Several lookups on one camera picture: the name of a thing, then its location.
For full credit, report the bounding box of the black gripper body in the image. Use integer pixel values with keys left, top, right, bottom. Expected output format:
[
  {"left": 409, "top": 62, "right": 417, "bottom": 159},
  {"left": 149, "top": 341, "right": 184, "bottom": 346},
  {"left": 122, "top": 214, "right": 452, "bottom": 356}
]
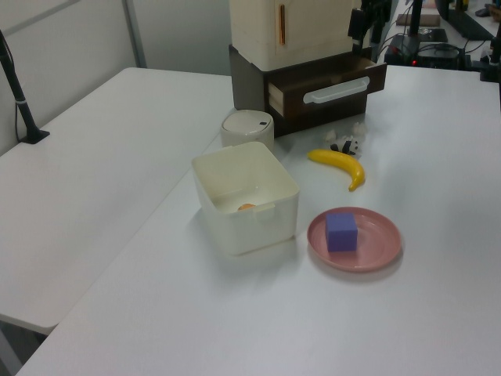
[{"left": 359, "top": 0, "right": 392, "bottom": 24}]

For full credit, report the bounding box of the black and white panda toy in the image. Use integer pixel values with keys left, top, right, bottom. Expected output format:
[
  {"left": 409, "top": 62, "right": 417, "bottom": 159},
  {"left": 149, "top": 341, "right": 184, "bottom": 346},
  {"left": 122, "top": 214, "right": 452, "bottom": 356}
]
[{"left": 321, "top": 121, "right": 369, "bottom": 158}]

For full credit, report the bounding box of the cream toy refrigerator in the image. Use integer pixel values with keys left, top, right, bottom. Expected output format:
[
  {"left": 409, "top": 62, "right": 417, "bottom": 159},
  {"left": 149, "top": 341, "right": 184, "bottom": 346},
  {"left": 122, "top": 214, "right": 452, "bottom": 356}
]
[{"left": 229, "top": 0, "right": 355, "bottom": 72}]

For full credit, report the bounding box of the dark brown drawer cabinet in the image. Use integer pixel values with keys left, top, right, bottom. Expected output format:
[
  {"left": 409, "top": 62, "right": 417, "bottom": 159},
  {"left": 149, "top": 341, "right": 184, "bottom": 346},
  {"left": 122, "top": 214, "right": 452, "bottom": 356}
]
[{"left": 229, "top": 43, "right": 373, "bottom": 139}]

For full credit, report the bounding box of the yellow toy banana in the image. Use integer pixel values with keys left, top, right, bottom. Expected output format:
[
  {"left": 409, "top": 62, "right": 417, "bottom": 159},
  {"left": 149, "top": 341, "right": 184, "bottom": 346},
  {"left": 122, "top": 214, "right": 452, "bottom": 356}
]
[{"left": 306, "top": 148, "right": 366, "bottom": 193}]

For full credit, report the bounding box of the black upright pole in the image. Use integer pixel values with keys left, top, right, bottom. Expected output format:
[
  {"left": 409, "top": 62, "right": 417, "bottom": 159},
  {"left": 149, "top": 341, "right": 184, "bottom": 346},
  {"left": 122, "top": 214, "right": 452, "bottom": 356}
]
[{"left": 406, "top": 0, "right": 424, "bottom": 37}]

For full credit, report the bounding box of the tan cardboard box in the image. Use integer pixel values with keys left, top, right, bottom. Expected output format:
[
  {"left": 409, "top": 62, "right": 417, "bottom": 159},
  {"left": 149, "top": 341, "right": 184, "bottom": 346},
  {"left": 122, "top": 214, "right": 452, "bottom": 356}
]
[{"left": 396, "top": 13, "right": 442, "bottom": 28}]

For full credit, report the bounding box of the black electronics box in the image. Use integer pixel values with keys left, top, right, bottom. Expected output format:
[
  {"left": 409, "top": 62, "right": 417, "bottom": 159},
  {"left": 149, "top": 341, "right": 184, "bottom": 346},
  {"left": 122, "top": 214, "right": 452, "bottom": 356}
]
[{"left": 385, "top": 33, "right": 473, "bottom": 71}]

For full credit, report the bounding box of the small white lidded bin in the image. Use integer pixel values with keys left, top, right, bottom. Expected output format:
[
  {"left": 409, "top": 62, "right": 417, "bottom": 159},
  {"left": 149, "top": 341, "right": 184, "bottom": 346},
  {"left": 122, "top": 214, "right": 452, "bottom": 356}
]
[{"left": 219, "top": 110, "right": 275, "bottom": 152}]

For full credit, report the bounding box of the purple cube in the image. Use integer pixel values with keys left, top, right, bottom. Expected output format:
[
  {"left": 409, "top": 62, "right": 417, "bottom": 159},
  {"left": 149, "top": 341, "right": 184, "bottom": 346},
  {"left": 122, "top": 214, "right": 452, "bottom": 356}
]
[{"left": 325, "top": 212, "right": 359, "bottom": 253}]

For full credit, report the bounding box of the pink plate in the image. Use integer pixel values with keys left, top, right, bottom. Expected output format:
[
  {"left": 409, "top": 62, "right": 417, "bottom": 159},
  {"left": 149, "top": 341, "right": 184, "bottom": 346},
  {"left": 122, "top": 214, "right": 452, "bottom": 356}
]
[{"left": 307, "top": 206, "right": 403, "bottom": 272}]

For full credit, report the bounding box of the cream plastic storage box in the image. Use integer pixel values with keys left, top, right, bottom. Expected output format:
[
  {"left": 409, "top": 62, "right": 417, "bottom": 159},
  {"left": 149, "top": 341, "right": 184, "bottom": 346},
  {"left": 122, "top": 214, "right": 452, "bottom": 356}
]
[{"left": 190, "top": 141, "right": 301, "bottom": 258}]

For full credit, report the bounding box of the wooden drawer with white handle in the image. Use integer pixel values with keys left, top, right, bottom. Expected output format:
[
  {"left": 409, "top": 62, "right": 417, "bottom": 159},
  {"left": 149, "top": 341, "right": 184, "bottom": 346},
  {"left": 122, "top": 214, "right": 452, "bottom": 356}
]
[{"left": 267, "top": 50, "right": 388, "bottom": 118}]

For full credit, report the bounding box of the black clamped camera stand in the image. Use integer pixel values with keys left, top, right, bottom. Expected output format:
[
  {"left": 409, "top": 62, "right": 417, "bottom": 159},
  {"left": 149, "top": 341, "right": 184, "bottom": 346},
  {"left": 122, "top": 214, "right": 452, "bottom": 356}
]
[
  {"left": 479, "top": 37, "right": 501, "bottom": 83},
  {"left": 0, "top": 29, "right": 51, "bottom": 146}
]

